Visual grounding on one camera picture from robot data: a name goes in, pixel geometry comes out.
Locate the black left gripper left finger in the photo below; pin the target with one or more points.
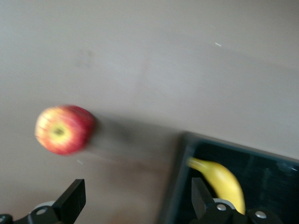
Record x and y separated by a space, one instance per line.
67 205

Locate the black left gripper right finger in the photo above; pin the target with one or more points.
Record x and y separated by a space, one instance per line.
205 207

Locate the yellow banana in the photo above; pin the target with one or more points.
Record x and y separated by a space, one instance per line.
224 182

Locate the black plastic tray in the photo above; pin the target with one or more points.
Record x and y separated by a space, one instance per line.
261 177

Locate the red yellow apple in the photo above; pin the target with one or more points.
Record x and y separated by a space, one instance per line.
64 130

